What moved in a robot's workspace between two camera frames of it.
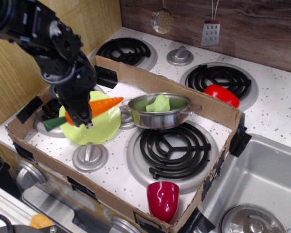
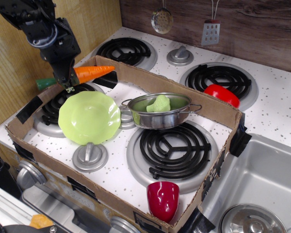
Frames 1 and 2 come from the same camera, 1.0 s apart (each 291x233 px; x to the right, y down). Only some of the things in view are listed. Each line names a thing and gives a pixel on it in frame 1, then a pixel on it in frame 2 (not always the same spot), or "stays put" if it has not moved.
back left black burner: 131,51 stays put
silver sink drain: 251,218 stays put
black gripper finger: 81,110 -> 62,71
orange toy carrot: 96,107 -> 82,74
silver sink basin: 267,173 stays put
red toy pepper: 223,94 stays put
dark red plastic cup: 163,199 stays put
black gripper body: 72,78 -> 57,44
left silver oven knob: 28,175 stays put
